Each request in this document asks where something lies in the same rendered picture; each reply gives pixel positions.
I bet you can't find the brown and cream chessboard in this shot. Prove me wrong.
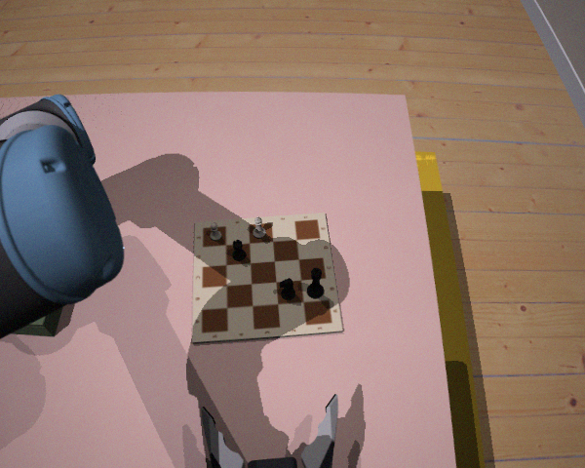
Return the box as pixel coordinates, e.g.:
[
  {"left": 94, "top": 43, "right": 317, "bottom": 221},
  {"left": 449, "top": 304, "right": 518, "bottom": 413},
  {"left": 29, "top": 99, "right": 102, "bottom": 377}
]
[{"left": 192, "top": 213, "right": 343, "bottom": 344}]

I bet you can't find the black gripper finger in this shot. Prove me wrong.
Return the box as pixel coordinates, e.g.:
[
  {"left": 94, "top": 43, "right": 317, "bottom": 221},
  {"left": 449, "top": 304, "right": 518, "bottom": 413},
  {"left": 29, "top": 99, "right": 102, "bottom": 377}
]
[
  {"left": 301, "top": 394, "right": 338, "bottom": 468},
  {"left": 201, "top": 407, "right": 245, "bottom": 468}
]

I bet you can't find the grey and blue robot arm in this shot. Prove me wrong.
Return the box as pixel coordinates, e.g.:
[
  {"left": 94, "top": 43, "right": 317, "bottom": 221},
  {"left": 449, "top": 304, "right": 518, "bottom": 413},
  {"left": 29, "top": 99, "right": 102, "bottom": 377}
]
[{"left": 0, "top": 95, "right": 124, "bottom": 339}]

